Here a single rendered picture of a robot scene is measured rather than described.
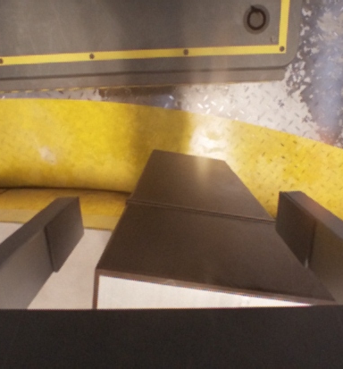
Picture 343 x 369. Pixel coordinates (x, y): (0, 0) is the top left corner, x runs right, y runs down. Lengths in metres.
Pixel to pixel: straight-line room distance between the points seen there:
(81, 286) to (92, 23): 0.53
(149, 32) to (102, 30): 0.08
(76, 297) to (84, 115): 0.51
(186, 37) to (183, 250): 0.39
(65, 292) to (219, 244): 0.54
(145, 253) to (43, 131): 0.77
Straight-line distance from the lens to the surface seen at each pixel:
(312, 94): 0.90
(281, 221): 0.17
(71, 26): 0.53
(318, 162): 0.94
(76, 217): 0.16
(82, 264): 0.64
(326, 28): 0.92
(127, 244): 0.17
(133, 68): 0.49
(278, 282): 0.17
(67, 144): 0.88
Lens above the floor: 0.80
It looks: 72 degrees down
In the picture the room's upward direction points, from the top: 176 degrees counter-clockwise
